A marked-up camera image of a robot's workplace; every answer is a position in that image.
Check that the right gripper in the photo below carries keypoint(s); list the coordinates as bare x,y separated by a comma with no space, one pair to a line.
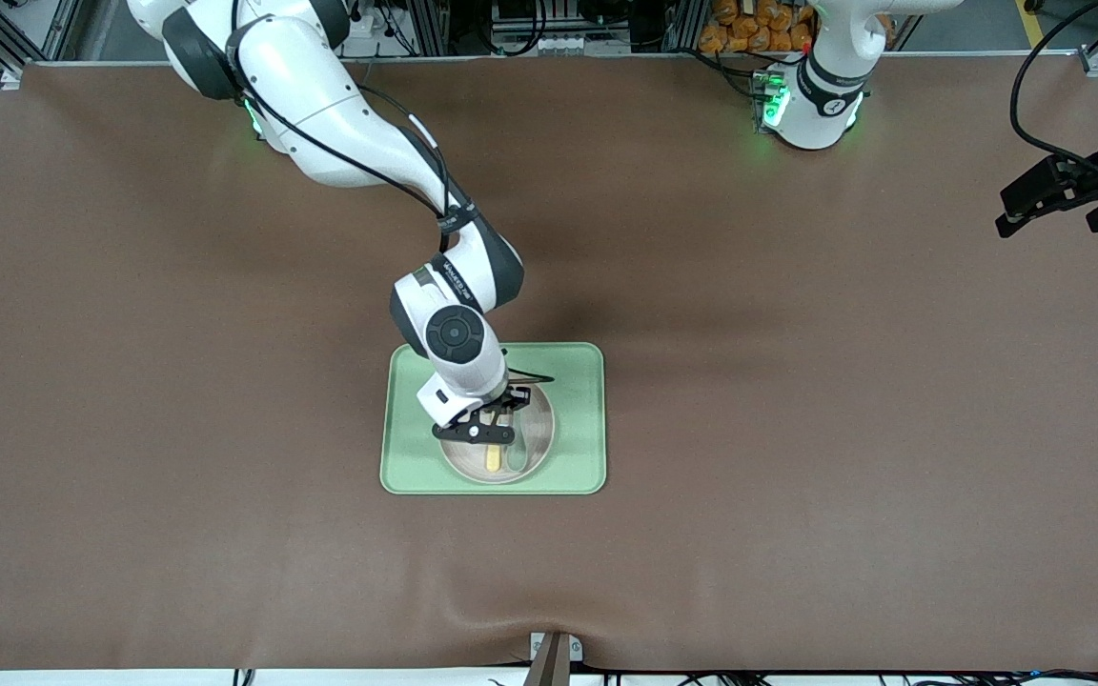
512,396

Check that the round white plate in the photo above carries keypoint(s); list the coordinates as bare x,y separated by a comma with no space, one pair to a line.
538,448

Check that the yellow plastic fork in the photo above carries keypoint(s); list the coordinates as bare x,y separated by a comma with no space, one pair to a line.
494,459

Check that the green plastic spoon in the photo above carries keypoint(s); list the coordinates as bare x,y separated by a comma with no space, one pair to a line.
518,459

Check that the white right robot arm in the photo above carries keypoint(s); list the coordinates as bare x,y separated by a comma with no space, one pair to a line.
320,105

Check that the light green rectangular tray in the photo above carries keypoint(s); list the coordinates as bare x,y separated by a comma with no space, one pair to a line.
578,381

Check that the brown table mat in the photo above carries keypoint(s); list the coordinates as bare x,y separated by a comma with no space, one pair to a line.
225,534

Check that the orange snack bag pile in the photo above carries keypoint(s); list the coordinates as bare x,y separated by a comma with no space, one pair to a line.
759,24

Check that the small white terminal block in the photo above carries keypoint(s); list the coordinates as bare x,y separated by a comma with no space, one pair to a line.
563,44

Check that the white power strip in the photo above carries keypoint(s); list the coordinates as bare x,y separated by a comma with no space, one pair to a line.
368,24

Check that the white table clamp bracket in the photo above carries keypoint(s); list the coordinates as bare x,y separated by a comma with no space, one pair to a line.
576,650

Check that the grey metal stand post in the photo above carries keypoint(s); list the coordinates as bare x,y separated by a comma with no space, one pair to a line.
551,667

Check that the upright aluminium frame post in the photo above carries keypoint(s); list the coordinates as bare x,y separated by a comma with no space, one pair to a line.
682,24
430,24

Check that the slanted aluminium frame profile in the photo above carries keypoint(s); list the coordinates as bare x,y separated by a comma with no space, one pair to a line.
53,19

